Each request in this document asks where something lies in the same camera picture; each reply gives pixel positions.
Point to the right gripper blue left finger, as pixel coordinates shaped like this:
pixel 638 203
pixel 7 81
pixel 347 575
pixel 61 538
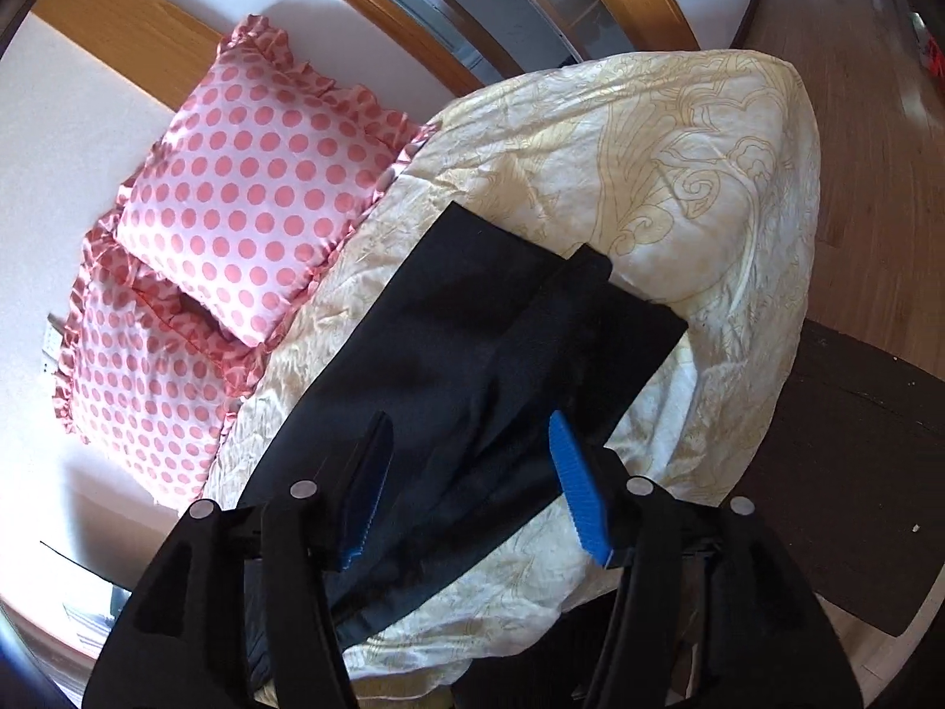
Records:
pixel 363 484

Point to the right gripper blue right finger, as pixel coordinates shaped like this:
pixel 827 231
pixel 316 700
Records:
pixel 581 489

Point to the black pants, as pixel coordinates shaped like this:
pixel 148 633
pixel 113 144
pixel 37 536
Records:
pixel 477 339

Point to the left pink polka dot pillow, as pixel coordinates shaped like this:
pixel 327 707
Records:
pixel 145 375

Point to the pink polka dot pillow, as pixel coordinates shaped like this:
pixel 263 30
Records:
pixel 261 175
pixel 145 375

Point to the dark floor mat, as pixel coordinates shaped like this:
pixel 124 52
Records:
pixel 850 476

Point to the right pink polka dot pillow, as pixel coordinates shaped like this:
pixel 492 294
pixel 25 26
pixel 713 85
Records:
pixel 261 175

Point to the yellow patterned bedspread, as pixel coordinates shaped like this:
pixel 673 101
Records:
pixel 698 174

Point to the wall socket plate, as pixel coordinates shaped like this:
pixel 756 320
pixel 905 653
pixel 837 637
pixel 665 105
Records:
pixel 52 343

